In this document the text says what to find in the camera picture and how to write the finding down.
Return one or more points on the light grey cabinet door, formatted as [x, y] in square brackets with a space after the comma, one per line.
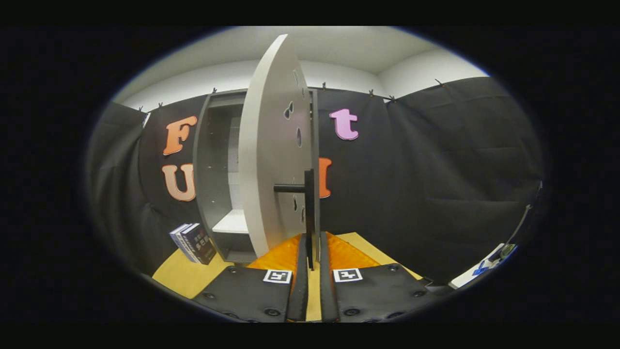
[266, 145]

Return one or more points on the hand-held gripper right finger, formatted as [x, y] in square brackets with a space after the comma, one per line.
[327, 295]

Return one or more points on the grey cabinet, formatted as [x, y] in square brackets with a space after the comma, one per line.
[213, 169]

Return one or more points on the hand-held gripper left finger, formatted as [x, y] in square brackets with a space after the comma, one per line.
[301, 291]

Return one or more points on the small blue object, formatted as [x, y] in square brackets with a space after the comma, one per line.
[480, 269]

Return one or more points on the white side table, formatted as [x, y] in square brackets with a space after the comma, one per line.
[467, 278]

